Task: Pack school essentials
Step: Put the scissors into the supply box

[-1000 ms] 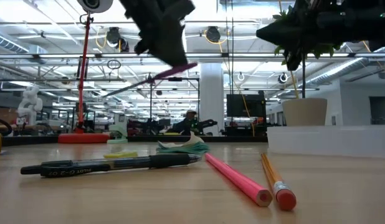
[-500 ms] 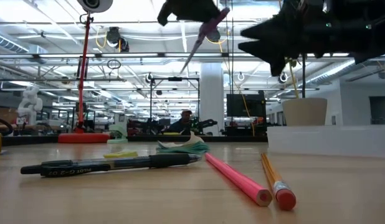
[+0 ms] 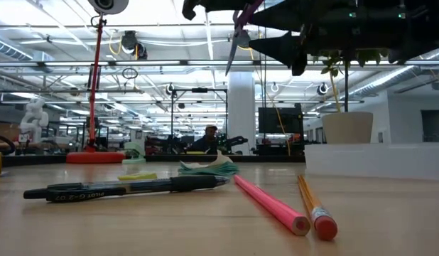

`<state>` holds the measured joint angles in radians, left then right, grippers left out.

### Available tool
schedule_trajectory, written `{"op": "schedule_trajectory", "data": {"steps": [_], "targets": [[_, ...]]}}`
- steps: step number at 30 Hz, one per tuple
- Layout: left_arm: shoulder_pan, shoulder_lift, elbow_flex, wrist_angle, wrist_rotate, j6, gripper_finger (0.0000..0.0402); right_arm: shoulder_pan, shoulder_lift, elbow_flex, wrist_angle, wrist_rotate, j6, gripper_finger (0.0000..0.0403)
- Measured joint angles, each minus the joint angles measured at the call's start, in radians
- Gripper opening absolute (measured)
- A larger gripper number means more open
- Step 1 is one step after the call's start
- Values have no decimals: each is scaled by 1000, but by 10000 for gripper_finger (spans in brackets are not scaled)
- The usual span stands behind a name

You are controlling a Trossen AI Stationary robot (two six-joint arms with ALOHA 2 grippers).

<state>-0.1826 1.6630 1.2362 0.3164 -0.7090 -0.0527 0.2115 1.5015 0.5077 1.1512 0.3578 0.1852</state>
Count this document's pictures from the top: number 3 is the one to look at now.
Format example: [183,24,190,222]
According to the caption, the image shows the green plant in white pot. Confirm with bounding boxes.
[313,48,389,145]

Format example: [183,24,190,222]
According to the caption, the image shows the pink pencil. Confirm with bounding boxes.
[233,174,311,237]

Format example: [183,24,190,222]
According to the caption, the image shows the clear plastic pencil box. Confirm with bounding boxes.
[304,143,439,181]

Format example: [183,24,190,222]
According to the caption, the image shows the black Pilot gel pen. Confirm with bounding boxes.
[23,174,230,203]

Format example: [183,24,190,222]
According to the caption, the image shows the yellow pencil with red eraser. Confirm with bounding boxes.
[296,174,339,242]

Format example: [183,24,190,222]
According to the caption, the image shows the yellow-green eraser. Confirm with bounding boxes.
[117,172,158,181]

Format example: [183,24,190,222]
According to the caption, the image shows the purple scissors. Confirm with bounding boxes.
[224,0,266,76]

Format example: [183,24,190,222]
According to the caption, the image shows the black ceiling cable reel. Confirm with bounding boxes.
[119,30,148,60]

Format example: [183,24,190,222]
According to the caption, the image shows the mint green stapler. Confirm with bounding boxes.
[121,142,147,165]

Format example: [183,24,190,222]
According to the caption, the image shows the white pillar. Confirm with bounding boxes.
[227,70,256,156]

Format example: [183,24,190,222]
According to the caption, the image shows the black background rig frame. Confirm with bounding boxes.
[169,87,229,138]

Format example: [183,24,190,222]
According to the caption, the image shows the black aluminium table frame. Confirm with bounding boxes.
[1,153,306,168]

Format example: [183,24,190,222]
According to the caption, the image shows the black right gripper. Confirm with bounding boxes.
[247,0,439,77]

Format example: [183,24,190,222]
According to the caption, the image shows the person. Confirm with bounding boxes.
[188,124,220,155]

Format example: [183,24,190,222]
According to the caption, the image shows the red desk lamp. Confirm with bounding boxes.
[65,0,130,164]

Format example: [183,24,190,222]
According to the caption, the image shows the black monitor screen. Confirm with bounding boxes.
[257,102,305,156]

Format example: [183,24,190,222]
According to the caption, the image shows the teal printed card pad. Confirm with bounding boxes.
[178,150,240,178]

